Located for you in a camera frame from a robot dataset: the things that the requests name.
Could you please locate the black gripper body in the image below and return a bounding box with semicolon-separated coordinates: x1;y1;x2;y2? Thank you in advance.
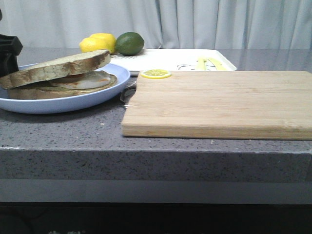
0;35;23;77

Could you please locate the bread slice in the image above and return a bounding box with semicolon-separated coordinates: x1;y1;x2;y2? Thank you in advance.
7;74;118;100
0;49;110;89

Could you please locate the light blue round plate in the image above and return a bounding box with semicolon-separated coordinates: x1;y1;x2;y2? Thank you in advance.
0;63;131;114

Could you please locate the fried egg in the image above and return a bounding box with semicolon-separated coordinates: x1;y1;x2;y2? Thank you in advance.
49;71;111;89

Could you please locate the white rectangular tray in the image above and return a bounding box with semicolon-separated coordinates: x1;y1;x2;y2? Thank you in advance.
111;49;236;75

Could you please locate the grey curtain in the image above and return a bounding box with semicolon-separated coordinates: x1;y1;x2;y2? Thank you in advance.
0;0;312;49

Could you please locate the front yellow lemon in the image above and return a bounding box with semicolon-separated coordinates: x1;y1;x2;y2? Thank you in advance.
79;37;110;53

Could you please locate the yellow lemon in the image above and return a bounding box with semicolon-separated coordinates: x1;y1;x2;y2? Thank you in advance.
79;37;110;53
90;33;116;54

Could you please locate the rear yellow lemon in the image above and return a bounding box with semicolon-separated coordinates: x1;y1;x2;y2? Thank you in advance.
90;33;116;54

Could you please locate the green lime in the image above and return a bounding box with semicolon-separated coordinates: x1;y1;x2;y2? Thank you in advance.
115;32;145;56

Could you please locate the lemon slice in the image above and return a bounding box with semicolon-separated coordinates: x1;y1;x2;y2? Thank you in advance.
140;69;171;79

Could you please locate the yellow plastic fork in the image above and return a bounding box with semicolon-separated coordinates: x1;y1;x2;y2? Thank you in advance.
195;57;207;71

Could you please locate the yellow plastic knife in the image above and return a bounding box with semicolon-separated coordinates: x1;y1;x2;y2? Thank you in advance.
208;57;230;71

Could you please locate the wooden cutting board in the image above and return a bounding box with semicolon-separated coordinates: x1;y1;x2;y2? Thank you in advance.
121;71;312;140

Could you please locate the metal cutting board handle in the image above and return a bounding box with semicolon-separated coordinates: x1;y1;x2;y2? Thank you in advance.
120;82;137;104

